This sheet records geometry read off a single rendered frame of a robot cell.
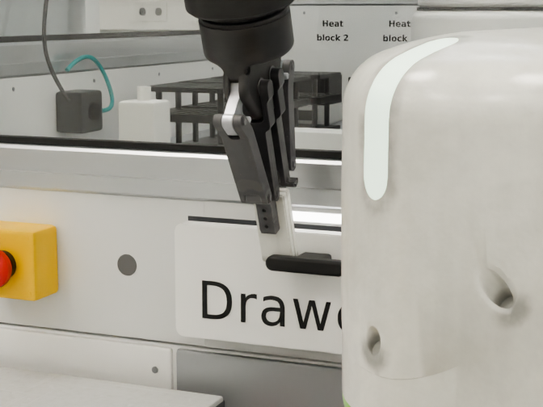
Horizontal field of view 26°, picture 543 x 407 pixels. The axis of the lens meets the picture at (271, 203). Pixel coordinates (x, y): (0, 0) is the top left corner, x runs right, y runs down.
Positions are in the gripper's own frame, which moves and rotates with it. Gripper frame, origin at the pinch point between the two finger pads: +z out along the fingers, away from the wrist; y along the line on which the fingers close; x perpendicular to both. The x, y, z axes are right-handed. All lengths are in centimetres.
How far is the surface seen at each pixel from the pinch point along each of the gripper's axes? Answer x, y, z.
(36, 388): -24.9, 7.1, 16.3
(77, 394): -20.1, 7.2, 16.3
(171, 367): -13.7, -0.1, 17.6
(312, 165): 1.4, -6.9, -2.6
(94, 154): -21.7, -6.9, -2.5
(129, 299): -18.2, -2.2, 11.2
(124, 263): -18.7, -3.4, 7.8
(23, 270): -27.7, 1.0, 6.8
